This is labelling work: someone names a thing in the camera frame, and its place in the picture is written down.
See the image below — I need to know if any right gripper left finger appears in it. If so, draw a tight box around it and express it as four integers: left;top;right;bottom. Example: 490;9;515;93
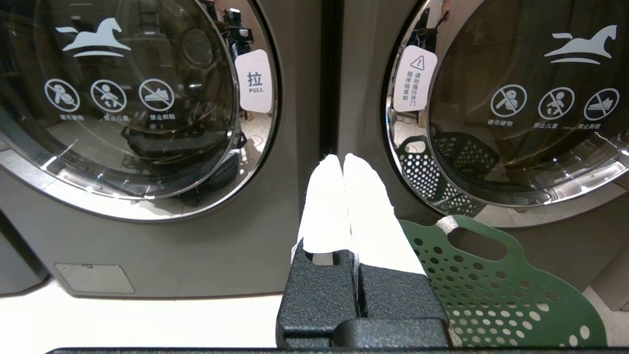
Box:
276;154;359;349

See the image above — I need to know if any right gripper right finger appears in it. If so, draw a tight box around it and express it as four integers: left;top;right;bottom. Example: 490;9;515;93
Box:
332;153;450;349

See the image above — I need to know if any round glass dryer door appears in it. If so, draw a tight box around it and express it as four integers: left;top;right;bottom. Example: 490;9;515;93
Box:
383;0;629;229
0;0;280;222

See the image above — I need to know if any grey front-load dryer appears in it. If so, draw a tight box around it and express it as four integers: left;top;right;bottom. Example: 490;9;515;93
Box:
337;0;629;295
0;0;326;298

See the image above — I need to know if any green perforated laundry basket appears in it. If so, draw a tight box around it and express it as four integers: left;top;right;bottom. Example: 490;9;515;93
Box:
399;215;608;349

